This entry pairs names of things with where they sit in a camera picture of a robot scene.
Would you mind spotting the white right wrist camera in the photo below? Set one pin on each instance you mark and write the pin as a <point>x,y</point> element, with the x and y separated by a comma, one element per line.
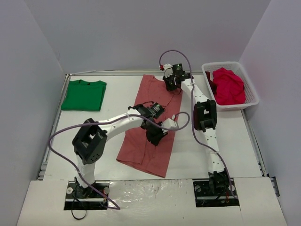
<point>167,70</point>

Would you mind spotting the magenta crumpled t-shirt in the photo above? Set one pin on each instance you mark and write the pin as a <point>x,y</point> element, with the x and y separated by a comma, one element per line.
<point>230,88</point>

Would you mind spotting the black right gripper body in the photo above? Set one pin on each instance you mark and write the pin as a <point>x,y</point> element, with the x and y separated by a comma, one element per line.
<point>170,84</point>

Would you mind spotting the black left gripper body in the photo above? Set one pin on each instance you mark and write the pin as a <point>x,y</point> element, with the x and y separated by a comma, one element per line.
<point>155,134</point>

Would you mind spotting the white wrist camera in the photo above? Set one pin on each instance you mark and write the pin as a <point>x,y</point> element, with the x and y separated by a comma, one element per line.
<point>167,70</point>
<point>169,125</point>

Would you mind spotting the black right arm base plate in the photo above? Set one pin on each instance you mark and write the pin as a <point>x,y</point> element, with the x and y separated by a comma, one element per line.
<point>205,197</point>

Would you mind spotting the dark red garment in basket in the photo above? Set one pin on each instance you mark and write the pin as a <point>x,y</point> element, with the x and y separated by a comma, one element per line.
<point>213,86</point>

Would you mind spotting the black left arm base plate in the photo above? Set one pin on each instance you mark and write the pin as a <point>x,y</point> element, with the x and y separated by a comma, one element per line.
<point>83,199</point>

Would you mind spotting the green folded t-shirt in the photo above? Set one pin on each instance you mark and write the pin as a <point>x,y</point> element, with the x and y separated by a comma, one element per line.
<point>84,95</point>

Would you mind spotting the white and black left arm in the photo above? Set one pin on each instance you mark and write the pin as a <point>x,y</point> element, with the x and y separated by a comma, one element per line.
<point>89,142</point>

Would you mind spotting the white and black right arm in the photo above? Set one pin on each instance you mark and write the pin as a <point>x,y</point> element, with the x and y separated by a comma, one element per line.
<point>203,119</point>

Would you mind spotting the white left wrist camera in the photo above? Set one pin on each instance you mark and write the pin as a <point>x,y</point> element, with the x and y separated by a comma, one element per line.
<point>169,125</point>

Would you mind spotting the white plastic basket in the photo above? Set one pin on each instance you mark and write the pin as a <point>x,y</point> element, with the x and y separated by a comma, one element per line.
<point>250,93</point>

